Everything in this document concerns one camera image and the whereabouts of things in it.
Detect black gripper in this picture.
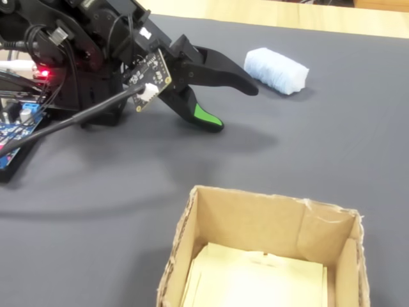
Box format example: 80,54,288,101
135,12,259,134

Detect light blue yarn block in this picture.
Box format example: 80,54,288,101
243,47,311,96

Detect open brown cardboard box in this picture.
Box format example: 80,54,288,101
155,184,371,307

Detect dark grey table mat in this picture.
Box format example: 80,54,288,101
0,14,409,307

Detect pale yellow paper sheets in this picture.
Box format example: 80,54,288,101
181,242,330,307

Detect blue controller circuit board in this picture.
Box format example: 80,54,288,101
0,101,46,170

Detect black camera circuit board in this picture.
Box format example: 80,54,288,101
127,52,174,114

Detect thick black camera cable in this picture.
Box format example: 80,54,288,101
0,86,148,158

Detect thin black wires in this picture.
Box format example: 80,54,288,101
40,30,79,111

